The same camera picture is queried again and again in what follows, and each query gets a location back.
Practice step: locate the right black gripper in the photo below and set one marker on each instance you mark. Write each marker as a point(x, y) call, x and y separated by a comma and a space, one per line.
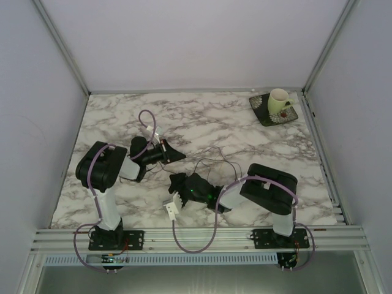
point(177, 182)

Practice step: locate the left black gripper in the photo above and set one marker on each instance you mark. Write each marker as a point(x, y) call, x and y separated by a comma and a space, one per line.
point(169, 154)

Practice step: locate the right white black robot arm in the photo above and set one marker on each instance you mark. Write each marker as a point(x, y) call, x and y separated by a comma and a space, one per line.
point(271, 189)

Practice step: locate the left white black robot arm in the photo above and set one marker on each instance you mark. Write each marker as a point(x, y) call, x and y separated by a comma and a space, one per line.
point(103, 164)

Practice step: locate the left green circuit board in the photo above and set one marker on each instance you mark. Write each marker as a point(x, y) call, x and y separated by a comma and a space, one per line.
point(112, 259)

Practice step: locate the light green mug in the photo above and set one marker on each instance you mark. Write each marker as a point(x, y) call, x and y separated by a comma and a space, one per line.
point(279, 100)

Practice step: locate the right black circuit board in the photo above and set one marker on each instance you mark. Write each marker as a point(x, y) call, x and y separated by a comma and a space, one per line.
point(288, 261)

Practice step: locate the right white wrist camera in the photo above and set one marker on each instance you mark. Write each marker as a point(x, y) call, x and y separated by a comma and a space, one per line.
point(173, 206)

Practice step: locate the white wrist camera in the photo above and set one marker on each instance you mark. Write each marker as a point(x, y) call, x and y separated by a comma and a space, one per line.
point(157, 131)
point(173, 206)

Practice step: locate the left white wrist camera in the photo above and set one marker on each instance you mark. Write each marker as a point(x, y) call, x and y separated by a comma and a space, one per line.
point(157, 131)

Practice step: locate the blue slotted cable duct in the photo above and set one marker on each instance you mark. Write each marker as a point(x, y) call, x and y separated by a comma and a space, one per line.
point(247, 258)

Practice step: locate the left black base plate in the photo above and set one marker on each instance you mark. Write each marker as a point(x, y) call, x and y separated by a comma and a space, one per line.
point(102, 240)

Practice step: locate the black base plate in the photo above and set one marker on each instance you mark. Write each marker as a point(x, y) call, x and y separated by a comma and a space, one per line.
point(267, 239)
point(102, 240)

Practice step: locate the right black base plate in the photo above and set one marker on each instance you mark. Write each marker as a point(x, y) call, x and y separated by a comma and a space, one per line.
point(267, 239)

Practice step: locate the aluminium front rail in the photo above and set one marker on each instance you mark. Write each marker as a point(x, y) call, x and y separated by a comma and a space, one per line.
point(227, 239)

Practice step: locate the left aluminium frame post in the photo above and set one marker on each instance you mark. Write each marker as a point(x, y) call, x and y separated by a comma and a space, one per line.
point(61, 45)

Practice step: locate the aluminium frame post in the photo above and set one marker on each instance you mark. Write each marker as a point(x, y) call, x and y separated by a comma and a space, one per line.
point(342, 20)
point(61, 45)

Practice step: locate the right aluminium frame post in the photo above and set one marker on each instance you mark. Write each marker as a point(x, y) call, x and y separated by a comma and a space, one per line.
point(342, 20)

